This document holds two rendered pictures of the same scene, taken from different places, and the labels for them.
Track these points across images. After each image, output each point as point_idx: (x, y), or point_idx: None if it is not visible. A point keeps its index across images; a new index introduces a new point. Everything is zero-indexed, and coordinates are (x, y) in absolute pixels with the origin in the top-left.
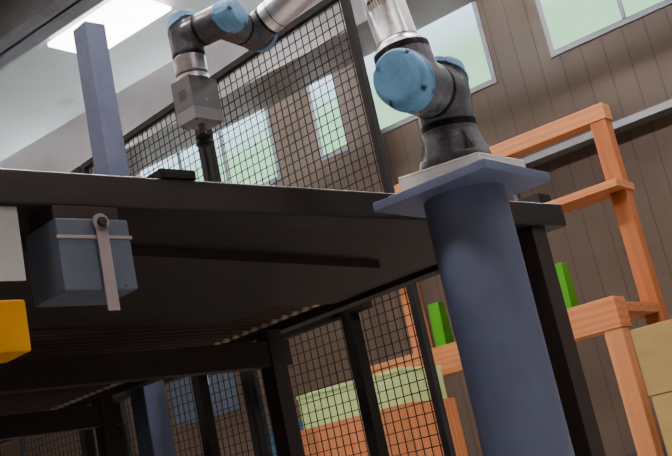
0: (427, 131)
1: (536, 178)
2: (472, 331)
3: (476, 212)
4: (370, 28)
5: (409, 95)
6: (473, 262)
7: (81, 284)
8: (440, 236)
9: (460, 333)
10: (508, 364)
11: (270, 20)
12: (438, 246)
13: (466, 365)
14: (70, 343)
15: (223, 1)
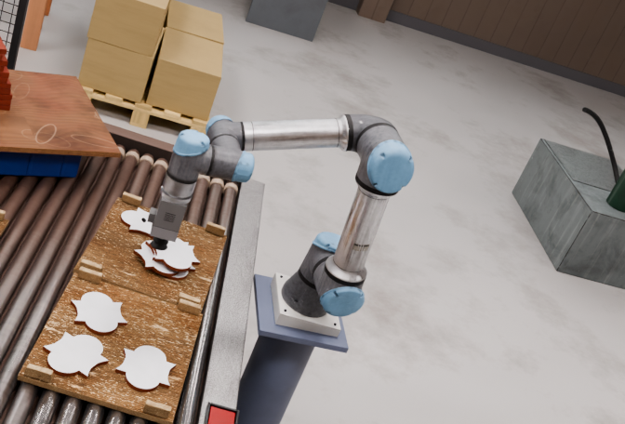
0: (312, 287)
1: None
2: (268, 402)
3: (311, 347)
4: (341, 251)
5: (342, 315)
6: (292, 372)
7: None
8: (282, 351)
9: (258, 397)
10: (275, 419)
11: (249, 150)
12: (275, 352)
13: (249, 410)
14: None
15: (248, 165)
